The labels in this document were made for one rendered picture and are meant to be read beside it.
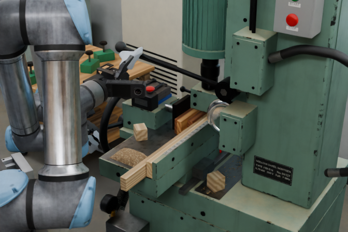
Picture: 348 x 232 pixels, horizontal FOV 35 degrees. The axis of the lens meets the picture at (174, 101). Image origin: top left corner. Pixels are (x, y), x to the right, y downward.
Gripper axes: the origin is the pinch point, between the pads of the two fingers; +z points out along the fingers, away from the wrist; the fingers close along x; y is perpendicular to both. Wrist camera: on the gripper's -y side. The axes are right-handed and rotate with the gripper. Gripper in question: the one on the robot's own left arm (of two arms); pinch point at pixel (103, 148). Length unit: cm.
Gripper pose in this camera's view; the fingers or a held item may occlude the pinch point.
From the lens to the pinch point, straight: 206.0
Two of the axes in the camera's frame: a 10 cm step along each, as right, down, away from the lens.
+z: 6.8, 6.7, -2.8
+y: -4.0, 6.7, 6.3
